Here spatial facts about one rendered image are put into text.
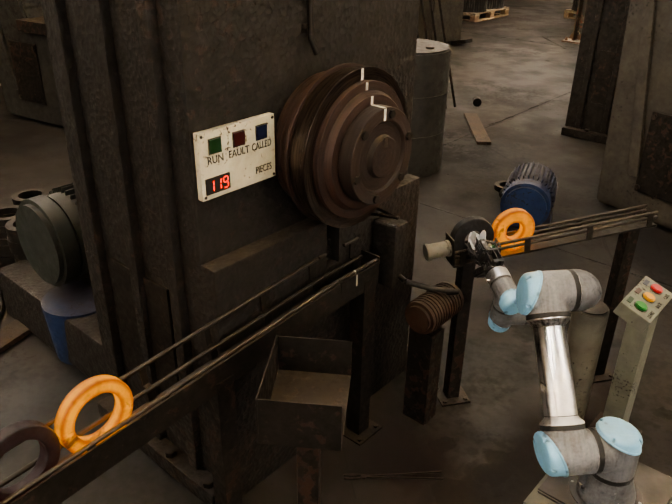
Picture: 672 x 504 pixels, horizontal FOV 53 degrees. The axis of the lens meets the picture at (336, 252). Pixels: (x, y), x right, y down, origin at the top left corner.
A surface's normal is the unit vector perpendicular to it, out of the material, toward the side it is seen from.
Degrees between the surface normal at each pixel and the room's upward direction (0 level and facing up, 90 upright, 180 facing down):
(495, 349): 0
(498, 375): 0
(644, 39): 90
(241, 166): 90
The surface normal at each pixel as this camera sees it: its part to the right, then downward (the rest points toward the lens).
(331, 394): 0.00, -0.84
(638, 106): -0.82, 0.25
